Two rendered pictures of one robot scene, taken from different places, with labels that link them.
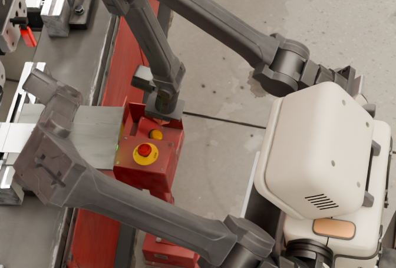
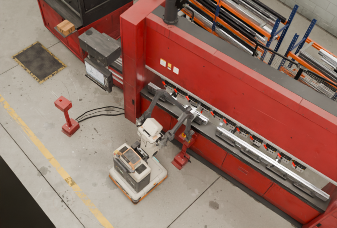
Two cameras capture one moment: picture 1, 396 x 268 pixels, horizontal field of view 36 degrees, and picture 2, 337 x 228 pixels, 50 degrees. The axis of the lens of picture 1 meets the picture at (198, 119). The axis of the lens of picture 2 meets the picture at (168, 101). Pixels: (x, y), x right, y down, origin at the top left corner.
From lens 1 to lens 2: 410 cm
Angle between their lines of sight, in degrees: 54
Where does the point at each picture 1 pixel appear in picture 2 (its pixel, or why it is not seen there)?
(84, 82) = (202, 129)
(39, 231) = (177, 111)
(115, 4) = not seen: hidden behind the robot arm
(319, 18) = not seen: outside the picture
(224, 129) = (204, 187)
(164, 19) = (248, 192)
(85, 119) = not seen: hidden behind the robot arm
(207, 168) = (196, 177)
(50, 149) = (162, 90)
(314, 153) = (149, 120)
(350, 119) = (152, 129)
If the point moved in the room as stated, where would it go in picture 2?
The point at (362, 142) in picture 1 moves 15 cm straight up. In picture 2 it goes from (149, 130) to (149, 124)
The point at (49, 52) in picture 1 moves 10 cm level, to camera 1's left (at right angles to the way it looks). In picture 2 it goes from (213, 127) to (215, 122)
